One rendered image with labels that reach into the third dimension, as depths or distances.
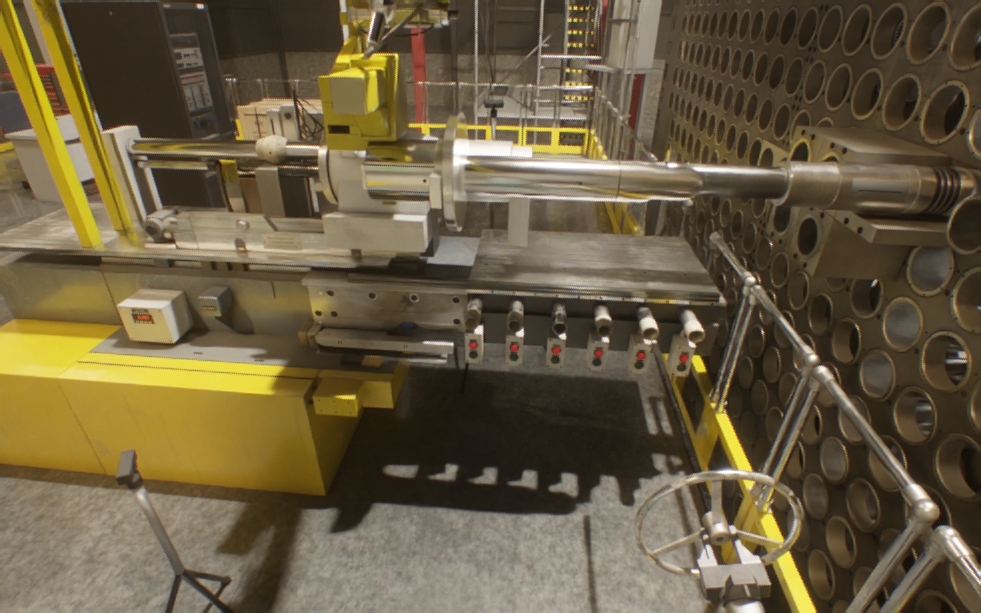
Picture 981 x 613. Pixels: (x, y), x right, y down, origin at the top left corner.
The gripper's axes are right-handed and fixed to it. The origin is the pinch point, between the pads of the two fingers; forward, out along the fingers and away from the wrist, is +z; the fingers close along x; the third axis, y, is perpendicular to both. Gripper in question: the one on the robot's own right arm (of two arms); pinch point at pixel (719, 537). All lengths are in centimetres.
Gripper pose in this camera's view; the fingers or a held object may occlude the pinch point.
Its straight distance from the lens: 138.1
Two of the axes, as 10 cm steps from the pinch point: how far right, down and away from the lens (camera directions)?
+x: 9.7, -1.5, -1.8
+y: 2.2, 8.5, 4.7
